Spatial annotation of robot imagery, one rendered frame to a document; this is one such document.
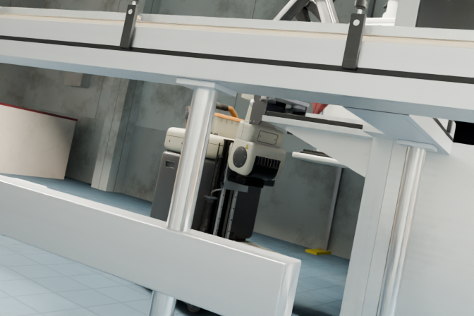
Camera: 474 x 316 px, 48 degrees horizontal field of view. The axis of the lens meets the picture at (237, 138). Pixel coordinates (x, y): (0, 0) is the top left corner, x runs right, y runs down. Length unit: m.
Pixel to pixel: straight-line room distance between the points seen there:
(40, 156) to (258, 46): 6.45
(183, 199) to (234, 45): 0.31
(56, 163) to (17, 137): 0.68
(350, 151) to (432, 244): 0.41
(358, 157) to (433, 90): 0.99
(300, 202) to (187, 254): 4.47
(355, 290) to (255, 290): 0.81
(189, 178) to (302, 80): 0.30
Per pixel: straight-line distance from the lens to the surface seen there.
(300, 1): 2.29
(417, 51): 0.87
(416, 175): 1.45
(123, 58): 1.12
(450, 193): 1.66
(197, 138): 1.03
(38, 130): 7.23
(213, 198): 2.63
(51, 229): 1.23
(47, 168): 7.39
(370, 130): 1.57
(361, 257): 1.70
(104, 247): 1.13
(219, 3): 6.63
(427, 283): 1.67
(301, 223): 5.43
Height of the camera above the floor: 0.70
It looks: 2 degrees up
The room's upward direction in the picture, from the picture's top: 11 degrees clockwise
